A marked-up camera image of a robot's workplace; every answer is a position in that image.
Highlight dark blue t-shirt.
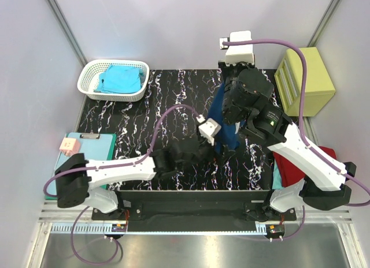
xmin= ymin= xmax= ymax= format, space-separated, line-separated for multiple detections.
xmin=207 ymin=82 xmax=239 ymax=154

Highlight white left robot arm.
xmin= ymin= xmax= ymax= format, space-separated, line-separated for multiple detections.
xmin=55 ymin=136 xmax=214 ymax=219

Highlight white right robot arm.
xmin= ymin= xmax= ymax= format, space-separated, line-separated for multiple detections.
xmin=218 ymin=61 xmax=354 ymax=220

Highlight yellow-green drawer box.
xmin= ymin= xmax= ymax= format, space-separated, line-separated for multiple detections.
xmin=273 ymin=47 xmax=336 ymax=117

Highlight teal folded cloth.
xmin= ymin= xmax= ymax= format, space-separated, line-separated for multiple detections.
xmin=272 ymin=163 xmax=283 ymax=189

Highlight red folded t-shirt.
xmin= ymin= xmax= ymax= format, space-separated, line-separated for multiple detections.
xmin=272 ymin=146 xmax=338 ymax=189

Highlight light blue clipboard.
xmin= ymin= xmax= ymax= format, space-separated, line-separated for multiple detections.
xmin=55 ymin=132 xmax=116 ymax=168

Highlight white plastic basket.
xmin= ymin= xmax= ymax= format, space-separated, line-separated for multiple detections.
xmin=77 ymin=59 xmax=150 ymax=102

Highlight light blue t-shirt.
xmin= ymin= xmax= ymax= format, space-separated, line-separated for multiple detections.
xmin=94 ymin=65 xmax=144 ymax=94

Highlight pink small box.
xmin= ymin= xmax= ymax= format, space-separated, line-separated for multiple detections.
xmin=60 ymin=137 xmax=80 ymax=157

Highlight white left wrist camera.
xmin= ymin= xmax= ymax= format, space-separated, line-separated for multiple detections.
xmin=196 ymin=115 xmax=221 ymax=146

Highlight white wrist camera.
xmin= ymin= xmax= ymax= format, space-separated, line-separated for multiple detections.
xmin=219 ymin=31 xmax=254 ymax=66
xmin=196 ymin=115 xmax=221 ymax=146

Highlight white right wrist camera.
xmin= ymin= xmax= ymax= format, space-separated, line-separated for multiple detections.
xmin=219 ymin=31 xmax=254 ymax=66

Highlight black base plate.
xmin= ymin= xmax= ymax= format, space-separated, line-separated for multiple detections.
xmin=91 ymin=189 xmax=296 ymax=233

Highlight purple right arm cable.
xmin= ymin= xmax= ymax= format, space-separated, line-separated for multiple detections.
xmin=222 ymin=38 xmax=370 ymax=241

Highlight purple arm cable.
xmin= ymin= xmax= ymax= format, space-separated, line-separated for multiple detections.
xmin=43 ymin=105 xmax=205 ymax=266
xmin=222 ymin=38 xmax=370 ymax=241

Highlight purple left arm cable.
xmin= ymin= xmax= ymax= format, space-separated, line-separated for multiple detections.
xmin=43 ymin=105 xmax=205 ymax=266

